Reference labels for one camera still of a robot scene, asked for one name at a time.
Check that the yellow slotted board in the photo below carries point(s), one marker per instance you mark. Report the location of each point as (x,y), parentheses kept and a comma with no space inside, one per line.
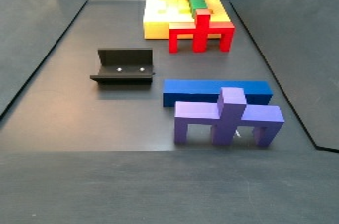
(163,12)

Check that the red cross-shaped block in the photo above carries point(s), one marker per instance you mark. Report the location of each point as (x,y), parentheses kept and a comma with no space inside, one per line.
(200,30)

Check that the blue rectangular bar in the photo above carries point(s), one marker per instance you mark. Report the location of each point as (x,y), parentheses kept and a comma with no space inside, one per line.
(206,90)

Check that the purple cross-shaped block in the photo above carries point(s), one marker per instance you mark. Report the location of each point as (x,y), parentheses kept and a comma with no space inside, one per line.
(226,116)

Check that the black angle bracket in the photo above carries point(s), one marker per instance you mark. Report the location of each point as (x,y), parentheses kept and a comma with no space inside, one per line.
(126,65)

